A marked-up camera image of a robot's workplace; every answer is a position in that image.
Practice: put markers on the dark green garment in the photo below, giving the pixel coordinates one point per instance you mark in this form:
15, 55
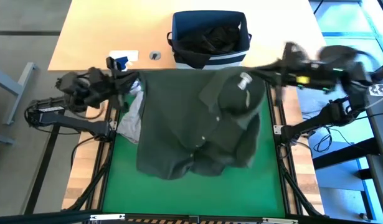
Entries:
185, 124

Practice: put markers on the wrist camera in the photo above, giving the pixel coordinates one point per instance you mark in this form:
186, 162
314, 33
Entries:
111, 63
292, 53

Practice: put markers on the grey knit shirt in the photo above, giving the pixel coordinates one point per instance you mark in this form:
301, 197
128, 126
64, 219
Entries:
132, 121

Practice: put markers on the charcoal garment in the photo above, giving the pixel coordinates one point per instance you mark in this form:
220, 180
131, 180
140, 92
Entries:
216, 39

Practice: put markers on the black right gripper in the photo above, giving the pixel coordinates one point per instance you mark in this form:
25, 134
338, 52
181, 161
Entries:
298, 76

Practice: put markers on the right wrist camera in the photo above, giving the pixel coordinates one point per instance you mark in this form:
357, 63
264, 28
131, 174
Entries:
292, 53

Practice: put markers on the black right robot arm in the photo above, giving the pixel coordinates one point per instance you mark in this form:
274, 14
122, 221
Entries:
312, 123

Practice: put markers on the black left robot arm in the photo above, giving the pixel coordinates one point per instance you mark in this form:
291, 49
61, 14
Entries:
69, 123

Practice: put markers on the black table frame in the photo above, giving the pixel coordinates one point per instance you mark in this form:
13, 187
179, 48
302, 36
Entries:
101, 193

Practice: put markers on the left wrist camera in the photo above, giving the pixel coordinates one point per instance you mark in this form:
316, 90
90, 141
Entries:
111, 63

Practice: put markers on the light wooden desk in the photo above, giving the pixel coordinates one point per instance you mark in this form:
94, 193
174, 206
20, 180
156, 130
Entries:
101, 31

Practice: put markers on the white label card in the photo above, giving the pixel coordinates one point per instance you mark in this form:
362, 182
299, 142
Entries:
132, 53

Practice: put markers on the round desk grommet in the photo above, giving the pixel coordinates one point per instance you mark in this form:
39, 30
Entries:
155, 55

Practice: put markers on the grey metal desk frame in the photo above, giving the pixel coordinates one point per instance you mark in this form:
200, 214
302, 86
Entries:
18, 90

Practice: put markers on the grey equipment cart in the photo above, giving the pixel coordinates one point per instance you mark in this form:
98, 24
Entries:
378, 124

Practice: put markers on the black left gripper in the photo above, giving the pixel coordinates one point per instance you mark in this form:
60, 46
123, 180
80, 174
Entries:
110, 88

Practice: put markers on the white printed paper tag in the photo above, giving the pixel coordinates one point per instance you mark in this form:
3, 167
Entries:
379, 90

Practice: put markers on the black pole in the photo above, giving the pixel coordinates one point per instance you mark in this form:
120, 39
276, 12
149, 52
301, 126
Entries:
382, 72

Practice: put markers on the navy white striped laundry bin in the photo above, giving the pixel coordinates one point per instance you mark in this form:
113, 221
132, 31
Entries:
194, 21

